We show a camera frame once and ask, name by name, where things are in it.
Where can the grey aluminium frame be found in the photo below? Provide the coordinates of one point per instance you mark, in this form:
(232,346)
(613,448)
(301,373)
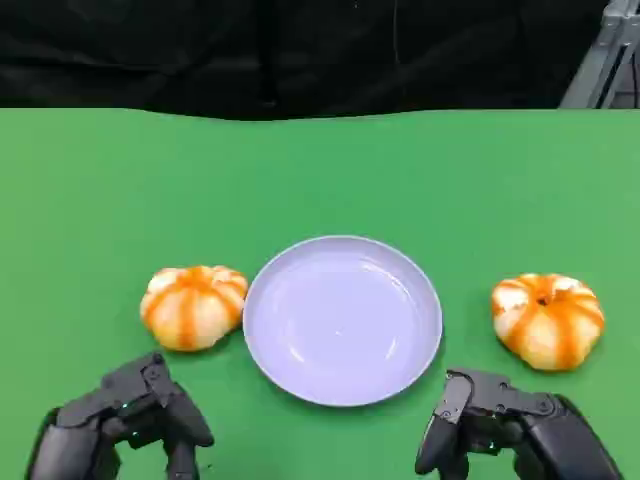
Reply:
(605,60)

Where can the green table cloth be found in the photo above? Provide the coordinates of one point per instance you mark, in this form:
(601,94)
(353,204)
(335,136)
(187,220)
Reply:
(320,175)

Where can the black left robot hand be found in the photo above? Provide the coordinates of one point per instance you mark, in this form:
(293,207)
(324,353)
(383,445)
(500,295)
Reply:
(145,405)

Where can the lilac plate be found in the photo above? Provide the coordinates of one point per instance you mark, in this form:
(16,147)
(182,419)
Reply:
(342,320)

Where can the black backdrop curtain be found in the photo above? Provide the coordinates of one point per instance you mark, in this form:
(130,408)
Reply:
(250,50)

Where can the orange and white toy bread roll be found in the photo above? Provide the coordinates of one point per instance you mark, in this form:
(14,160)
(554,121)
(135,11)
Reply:
(192,310)
(547,325)

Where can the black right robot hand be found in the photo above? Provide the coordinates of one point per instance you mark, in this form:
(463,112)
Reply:
(545,430)

